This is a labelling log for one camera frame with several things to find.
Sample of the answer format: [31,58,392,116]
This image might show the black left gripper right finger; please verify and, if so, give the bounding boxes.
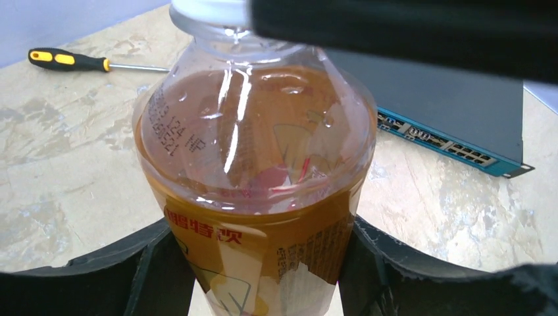
[339,217,557,316]

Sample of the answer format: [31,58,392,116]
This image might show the yellow-black screwdriver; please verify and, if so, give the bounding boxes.
[27,47,169,72]

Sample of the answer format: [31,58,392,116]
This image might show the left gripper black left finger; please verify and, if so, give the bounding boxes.
[1,220,195,315]

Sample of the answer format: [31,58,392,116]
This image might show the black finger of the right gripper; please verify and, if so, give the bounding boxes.
[247,1,557,84]

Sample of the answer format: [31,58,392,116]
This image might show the white bottle cap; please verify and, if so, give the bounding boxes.
[170,0,251,27]

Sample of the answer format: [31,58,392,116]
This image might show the dark blue network switch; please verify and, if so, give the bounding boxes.
[326,49,532,178]

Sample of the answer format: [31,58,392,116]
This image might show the tea bottle with yellow-red label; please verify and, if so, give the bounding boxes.
[134,17,377,315]

